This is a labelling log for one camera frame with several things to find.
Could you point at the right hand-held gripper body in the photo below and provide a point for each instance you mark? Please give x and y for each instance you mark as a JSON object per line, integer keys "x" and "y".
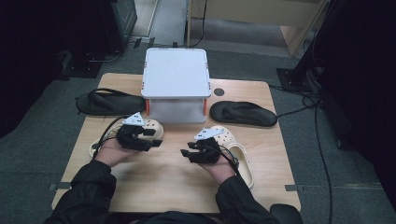
{"x": 207, "y": 152}

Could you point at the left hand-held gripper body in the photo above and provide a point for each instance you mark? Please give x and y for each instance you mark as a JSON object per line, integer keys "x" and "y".
{"x": 132, "y": 138}

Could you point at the cream perforated clog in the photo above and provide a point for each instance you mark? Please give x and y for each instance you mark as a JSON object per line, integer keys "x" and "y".
{"x": 156, "y": 127}
{"x": 244, "y": 165}

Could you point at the black flip-flop sandal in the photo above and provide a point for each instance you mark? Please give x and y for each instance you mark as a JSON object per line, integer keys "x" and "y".
{"x": 243, "y": 113}
{"x": 102, "y": 104}

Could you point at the person's right hand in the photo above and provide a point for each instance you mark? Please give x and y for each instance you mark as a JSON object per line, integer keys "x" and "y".
{"x": 222, "y": 172}

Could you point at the person's left hand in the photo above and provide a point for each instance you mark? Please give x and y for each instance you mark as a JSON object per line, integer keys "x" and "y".
{"x": 110, "y": 154}

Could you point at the black round table grommet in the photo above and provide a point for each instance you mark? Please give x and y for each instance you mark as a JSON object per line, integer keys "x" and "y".
{"x": 219, "y": 91}

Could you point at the person's torso dark clothing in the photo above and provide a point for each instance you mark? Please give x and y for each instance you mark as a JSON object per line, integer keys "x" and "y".
{"x": 174, "y": 217}

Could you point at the grey floor tape strip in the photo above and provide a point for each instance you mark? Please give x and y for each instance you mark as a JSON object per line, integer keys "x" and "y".
{"x": 59, "y": 186}
{"x": 294, "y": 188}

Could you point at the dark rounded object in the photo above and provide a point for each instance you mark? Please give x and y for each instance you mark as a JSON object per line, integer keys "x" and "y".
{"x": 286, "y": 214}

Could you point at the dark cabinet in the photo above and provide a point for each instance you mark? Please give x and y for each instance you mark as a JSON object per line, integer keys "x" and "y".
{"x": 120, "y": 21}

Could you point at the black metal stand with base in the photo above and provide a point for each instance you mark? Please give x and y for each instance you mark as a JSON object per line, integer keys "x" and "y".
{"x": 295, "y": 77}

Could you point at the light wooden cabinet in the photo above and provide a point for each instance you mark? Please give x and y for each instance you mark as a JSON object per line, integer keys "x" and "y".
{"x": 258, "y": 9}

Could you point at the black flat base plate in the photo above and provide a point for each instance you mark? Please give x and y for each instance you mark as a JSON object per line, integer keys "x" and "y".
{"x": 81, "y": 67}

